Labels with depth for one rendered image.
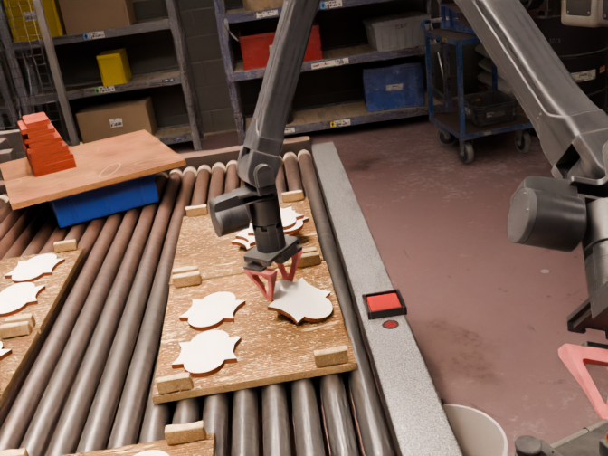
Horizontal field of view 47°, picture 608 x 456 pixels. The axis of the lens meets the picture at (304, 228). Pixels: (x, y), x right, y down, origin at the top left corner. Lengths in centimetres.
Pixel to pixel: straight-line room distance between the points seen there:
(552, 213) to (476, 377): 206
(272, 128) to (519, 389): 171
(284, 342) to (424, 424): 32
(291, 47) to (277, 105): 10
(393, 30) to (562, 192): 519
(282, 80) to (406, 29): 470
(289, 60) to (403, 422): 64
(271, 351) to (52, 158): 120
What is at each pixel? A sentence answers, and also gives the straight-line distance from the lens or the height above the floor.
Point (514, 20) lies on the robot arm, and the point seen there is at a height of 148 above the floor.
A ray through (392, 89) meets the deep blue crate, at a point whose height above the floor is 31.
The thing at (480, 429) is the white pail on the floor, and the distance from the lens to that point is 202.
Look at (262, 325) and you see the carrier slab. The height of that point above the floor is 94.
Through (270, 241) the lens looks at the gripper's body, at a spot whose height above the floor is 110.
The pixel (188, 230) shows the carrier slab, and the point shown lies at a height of 94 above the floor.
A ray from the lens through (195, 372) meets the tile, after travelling 123.
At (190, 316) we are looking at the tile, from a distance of 141.
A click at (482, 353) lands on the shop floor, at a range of 288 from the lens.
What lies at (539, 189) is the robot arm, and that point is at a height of 135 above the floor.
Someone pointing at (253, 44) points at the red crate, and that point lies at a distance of 578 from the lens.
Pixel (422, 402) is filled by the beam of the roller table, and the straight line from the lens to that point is 114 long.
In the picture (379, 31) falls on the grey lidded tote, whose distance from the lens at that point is 586.
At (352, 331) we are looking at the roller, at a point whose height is 92.
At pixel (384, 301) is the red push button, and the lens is 138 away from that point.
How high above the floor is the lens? 161
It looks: 23 degrees down
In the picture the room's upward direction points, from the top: 8 degrees counter-clockwise
